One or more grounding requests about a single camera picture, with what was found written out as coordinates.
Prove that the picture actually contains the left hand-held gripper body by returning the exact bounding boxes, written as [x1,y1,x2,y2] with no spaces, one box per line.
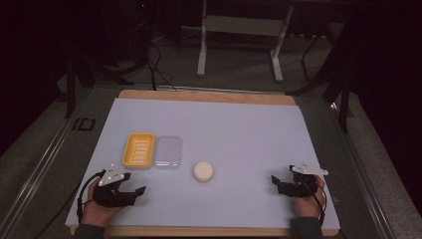
[92,163,137,209]

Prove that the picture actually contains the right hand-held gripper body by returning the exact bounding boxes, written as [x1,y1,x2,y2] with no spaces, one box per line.
[278,160,329,199]

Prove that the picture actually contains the person's right hand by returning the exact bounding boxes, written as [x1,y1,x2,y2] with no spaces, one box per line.
[293,174,328,219]

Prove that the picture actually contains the person's left hand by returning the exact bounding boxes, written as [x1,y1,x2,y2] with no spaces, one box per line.
[81,178,124,229]

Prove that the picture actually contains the yellow soap dish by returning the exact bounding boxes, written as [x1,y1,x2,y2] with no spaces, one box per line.
[120,131,156,170]

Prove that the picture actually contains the clear plastic container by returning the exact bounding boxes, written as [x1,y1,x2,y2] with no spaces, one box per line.
[152,135,183,170]

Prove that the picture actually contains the white table mat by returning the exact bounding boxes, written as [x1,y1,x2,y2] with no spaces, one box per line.
[65,97,341,231]

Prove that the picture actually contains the round white soap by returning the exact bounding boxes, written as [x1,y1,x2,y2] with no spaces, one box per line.
[192,160,215,183]

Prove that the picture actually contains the black metal stand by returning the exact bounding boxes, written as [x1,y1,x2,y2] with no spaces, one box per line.
[63,54,135,120]
[287,31,353,134]

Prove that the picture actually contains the white metal stand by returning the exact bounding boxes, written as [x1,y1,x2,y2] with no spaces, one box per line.
[196,0,296,84]

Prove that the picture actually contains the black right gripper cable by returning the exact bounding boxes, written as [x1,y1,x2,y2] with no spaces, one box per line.
[311,185,328,227]

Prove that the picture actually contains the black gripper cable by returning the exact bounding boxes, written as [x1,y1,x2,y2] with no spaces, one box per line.
[311,185,328,227]
[76,169,107,224]

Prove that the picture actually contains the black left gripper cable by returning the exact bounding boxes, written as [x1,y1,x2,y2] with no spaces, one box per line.
[76,169,107,224]

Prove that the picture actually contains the metal floor rail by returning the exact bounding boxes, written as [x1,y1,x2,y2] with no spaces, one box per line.
[0,89,93,239]
[326,99,397,239]

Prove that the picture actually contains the black floor cables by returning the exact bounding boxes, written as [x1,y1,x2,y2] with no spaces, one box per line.
[132,39,178,92]

